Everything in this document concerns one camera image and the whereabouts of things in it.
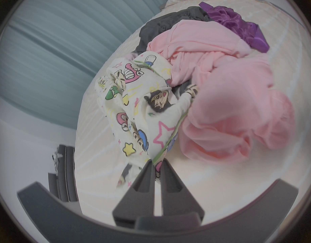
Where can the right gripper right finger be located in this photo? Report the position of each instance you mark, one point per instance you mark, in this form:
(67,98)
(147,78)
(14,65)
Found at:
(175,199)

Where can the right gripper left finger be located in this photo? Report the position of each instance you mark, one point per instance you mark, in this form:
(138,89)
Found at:
(140,199)

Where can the white printed pyjama top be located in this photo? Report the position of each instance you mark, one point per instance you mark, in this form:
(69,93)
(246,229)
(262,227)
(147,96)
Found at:
(135,120)

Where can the bed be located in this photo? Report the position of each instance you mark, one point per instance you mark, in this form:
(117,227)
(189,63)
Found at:
(246,181)

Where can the black chest of drawers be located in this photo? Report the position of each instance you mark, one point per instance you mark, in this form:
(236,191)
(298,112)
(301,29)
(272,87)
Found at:
(66,173)

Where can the crumpled white cloth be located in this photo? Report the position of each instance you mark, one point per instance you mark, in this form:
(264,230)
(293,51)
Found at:
(56,156)

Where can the pink garment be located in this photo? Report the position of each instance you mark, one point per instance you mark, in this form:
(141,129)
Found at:
(221,97)

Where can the blue-green curtain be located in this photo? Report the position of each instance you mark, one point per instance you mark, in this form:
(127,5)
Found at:
(56,47)

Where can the black garment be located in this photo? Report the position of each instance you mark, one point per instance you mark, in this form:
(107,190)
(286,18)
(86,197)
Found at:
(165,24)

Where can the purple garment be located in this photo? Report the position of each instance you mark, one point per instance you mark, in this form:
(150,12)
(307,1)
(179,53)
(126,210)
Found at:
(234,21)

